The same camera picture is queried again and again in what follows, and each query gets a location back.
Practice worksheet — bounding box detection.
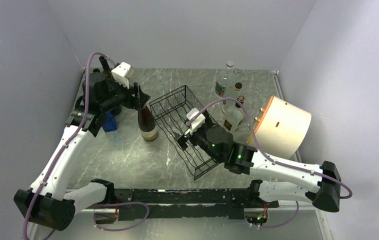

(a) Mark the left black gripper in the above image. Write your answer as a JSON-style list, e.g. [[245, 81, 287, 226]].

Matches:
[[100, 77, 151, 112]]

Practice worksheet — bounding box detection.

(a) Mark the dark red gold-capped bottle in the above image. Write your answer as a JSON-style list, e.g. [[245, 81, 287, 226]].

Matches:
[[137, 104, 158, 142]]

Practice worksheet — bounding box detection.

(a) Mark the black wire wine rack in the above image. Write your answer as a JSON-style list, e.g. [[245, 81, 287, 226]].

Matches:
[[149, 85, 219, 180]]

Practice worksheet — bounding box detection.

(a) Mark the blue clear glass bottle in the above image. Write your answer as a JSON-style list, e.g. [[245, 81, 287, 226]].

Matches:
[[101, 111, 118, 133]]

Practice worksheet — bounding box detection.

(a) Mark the dark green black-capped bottle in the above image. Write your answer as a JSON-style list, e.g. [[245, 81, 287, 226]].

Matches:
[[98, 56, 112, 78]]

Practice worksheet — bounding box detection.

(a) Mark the clear bottle orange black label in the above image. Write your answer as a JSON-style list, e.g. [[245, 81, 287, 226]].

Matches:
[[223, 101, 245, 134]]

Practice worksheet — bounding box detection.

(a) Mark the clear bottle white label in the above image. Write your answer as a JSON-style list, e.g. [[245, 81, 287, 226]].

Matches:
[[221, 82, 243, 114]]

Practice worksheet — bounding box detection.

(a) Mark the frosted clear slim bottle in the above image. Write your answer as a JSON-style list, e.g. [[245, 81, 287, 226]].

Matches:
[[214, 60, 234, 98]]

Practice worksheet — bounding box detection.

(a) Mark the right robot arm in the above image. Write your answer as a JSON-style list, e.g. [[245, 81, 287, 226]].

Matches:
[[149, 85, 342, 213]]

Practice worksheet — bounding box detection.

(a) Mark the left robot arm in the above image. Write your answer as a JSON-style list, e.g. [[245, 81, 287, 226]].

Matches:
[[13, 72, 150, 231]]

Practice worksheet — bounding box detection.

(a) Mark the beige cylindrical lamp shade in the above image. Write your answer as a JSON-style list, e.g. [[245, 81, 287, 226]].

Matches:
[[246, 95, 312, 159]]

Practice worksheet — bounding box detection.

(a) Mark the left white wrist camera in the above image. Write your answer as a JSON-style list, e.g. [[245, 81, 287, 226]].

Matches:
[[111, 62, 135, 89]]

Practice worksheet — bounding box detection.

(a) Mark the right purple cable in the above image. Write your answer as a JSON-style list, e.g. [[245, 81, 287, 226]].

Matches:
[[185, 96, 353, 229]]

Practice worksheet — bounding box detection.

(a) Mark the purple cable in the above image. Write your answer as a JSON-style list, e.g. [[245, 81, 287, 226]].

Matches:
[[185, 96, 353, 229], [22, 51, 151, 240]]

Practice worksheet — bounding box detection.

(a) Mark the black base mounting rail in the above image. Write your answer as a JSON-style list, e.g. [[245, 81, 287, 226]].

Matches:
[[100, 188, 279, 221]]

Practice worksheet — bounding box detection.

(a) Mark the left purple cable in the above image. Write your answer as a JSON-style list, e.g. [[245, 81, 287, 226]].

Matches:
[[22, 51, 151, 240]]

